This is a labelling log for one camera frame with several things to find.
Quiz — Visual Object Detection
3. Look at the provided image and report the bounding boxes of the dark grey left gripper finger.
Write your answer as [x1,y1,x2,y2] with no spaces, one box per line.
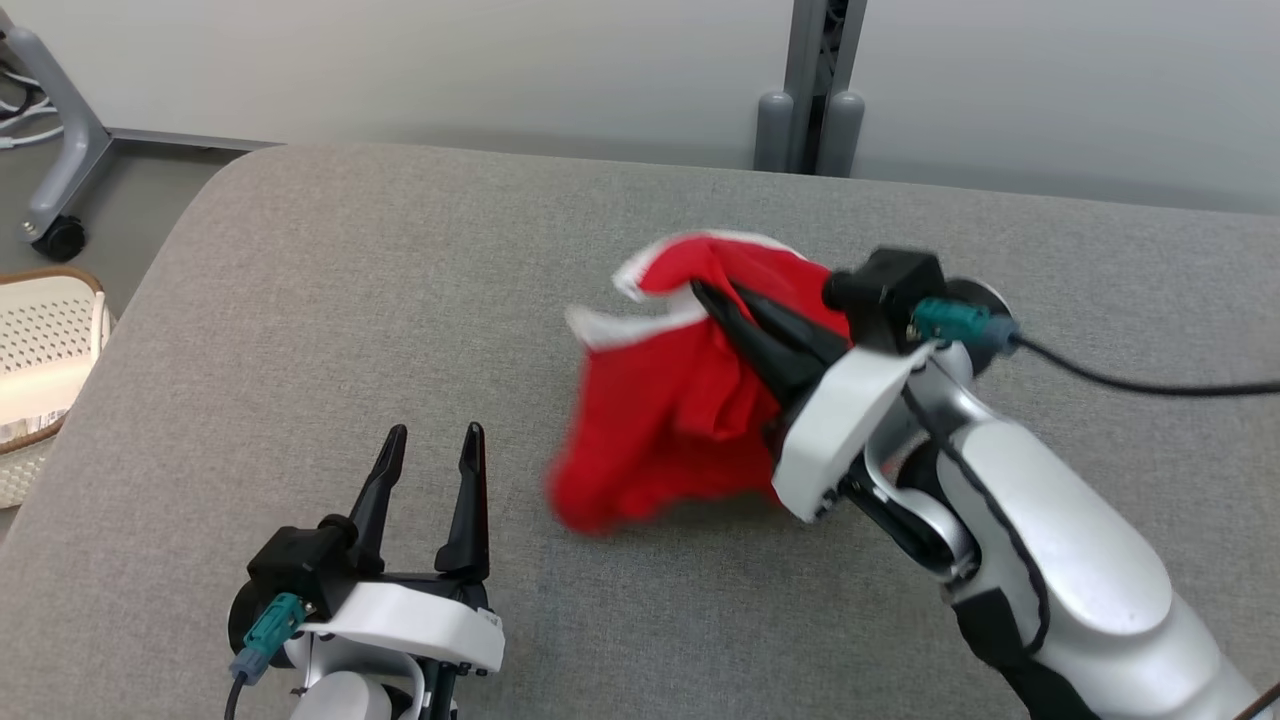
[435,422,491,579]
[345,425,409,576]

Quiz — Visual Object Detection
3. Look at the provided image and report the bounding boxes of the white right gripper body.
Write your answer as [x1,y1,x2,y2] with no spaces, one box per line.
[772,342,936,523]

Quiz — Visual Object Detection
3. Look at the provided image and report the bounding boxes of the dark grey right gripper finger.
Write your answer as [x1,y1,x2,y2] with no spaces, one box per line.
[690,283,801,406]
[735,285,851,376]

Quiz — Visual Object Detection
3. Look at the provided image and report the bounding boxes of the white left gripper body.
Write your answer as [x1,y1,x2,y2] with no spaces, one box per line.
[300,575,504,671]

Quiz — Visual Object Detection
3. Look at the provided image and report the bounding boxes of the red shorts with white trim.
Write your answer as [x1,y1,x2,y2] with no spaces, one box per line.
[545,230,856,536]

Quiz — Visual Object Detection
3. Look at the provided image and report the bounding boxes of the white perforated laundry basket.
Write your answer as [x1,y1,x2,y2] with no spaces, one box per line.
[0,267,113,511]

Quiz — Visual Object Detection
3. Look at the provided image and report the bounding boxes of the grey cart leg with caster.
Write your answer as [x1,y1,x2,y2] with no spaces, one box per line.
[0,10,113,263]

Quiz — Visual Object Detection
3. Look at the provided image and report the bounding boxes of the black left camera cable teal plug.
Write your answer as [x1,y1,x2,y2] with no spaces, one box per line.
[225,592,306,720]

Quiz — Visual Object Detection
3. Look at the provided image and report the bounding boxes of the black camera cable teal plug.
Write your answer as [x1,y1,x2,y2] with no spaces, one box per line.
[912,298,1280,398]
[225,592,306,720]

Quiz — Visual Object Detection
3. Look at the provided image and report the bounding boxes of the black right camera cable teal plug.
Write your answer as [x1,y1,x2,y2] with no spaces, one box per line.
[912,298,1280,398]

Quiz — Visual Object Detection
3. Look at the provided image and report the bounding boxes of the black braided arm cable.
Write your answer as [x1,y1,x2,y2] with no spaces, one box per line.
[900,385,1051,661]

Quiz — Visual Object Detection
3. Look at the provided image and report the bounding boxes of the grey partition post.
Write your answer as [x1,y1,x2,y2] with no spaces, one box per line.
[753,0,867,179]

